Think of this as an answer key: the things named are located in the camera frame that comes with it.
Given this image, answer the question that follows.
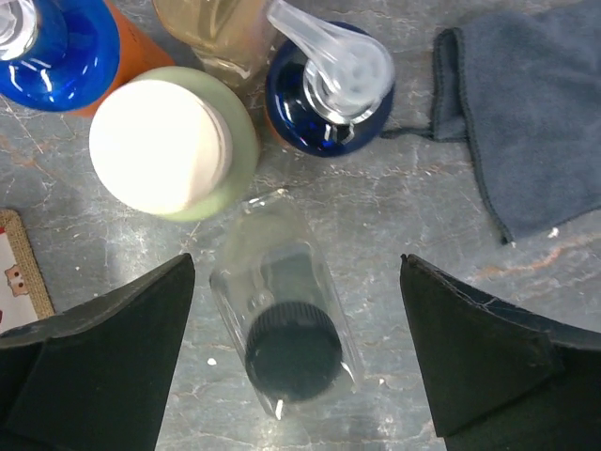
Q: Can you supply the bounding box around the clear yellow liquid bottle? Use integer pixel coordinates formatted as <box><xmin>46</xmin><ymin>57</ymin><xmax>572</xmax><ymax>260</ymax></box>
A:
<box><xmin>153</xmin><ymin>0</ymin><xmax>277</xmax><ymax>91</ymax></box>

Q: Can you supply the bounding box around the white cap cream bottle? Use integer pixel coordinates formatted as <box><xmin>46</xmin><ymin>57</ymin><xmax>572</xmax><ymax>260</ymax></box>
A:
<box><xmin>88</xmin><ymin>67</ymin><xmax>261</xmax><ymax>222</ymax></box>

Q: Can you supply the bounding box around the printed canvas tote bag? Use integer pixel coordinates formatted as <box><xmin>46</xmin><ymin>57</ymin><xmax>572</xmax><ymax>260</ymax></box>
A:
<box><xmin>1</xmin><ymin>210</ymin><xmax>55</xmax><ymax>334</ymax></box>

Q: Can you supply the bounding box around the dark blue cloth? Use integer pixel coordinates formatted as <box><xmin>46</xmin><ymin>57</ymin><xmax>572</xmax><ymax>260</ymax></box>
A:
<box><xmin>415</xmin><ymin>1</ymin><xmax>600</xmax><ymax>243</ymax></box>

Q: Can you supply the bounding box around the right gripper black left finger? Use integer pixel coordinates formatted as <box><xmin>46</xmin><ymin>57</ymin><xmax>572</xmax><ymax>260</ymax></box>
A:
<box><xmin>1</xmin><ymin>254</ymin><xmax>195</xmax><ymax>450</ymax></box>

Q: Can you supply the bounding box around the square clear dark-cap bottle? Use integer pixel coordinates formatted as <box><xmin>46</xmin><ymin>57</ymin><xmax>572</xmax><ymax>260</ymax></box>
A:
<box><xmin>209</xmin><ymin>188</ymin><xmax>363</xmax><ymax>420</ymax></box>

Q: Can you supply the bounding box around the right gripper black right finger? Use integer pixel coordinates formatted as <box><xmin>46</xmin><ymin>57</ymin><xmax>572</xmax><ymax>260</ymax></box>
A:
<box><xmin>400</xmin><ymin>255</ymin><xmax>600</xmax><ymax>450</ymax></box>

